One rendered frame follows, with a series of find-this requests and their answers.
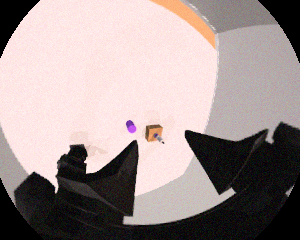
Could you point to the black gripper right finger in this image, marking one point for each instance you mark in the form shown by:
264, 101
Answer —
223, 159

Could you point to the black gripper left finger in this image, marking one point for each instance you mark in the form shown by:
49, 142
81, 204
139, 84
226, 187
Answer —
113, 184

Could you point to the purple marker cap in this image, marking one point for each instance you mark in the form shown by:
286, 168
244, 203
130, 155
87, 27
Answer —
131, 127

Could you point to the white marker with purple band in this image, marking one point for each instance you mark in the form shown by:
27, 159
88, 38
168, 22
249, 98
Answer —
159, 138

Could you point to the brown rectangular block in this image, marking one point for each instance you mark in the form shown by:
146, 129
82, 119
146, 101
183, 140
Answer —
150, 130

